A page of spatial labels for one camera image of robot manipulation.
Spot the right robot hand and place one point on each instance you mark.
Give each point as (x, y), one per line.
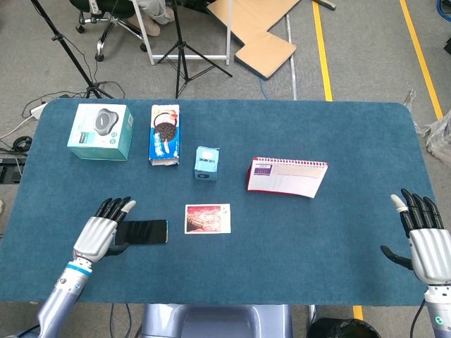
(428, 246)

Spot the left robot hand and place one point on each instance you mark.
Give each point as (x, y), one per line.
(97, 234)

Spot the black smartphone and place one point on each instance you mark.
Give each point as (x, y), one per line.
(144, 231)

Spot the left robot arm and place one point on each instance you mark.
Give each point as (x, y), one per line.
(61, 292)

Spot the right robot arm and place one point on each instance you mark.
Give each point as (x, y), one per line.
(437, 310)

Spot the teal speaker product box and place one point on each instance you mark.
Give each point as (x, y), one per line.
(100, 132)

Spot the black floor pedal unit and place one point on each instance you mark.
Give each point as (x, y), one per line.
(10, 169)

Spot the clear plastic wrapped bundle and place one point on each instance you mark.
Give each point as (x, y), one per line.
(437, 135)

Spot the red landscape postcard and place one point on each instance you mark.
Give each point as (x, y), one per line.
(208, 218)

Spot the black trash bin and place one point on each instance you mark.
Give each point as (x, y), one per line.
(343, 328)

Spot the Oreo cookie box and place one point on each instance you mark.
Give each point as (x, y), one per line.
(164, 135)

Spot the blue table cloth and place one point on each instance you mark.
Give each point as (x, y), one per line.
(225, 253)

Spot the small blue cube box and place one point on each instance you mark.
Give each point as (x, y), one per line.
(206, 164)

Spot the white power strip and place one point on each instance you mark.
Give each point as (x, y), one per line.
(38, 111)

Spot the lavender robot torso base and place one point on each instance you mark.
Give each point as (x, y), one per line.
(216, 322)

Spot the red spiral desk calendar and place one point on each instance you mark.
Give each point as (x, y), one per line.
(287, 177)

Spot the black tripod stand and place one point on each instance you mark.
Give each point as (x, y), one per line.
(68, 53)
(183, 49)

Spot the black office chair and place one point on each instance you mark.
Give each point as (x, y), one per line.
(105, 21)

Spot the seated person legs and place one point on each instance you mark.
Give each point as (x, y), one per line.
(151, 15)

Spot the flattened cardboard sheet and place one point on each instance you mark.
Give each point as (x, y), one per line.
(260, 31)

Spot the white metal frame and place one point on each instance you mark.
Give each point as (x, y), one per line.
(183, 56)

